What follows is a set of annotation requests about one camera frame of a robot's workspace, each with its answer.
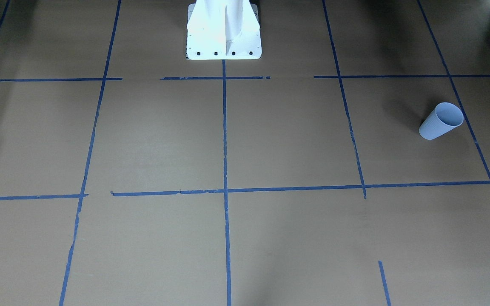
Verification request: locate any blue ribbed plastic cup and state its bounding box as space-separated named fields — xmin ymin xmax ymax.
xmin=419 ymin=102 xmax=464 ymax=141

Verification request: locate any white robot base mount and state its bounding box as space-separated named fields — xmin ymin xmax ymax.
xmin=185 ymin=0 xmax=262 ymax=60

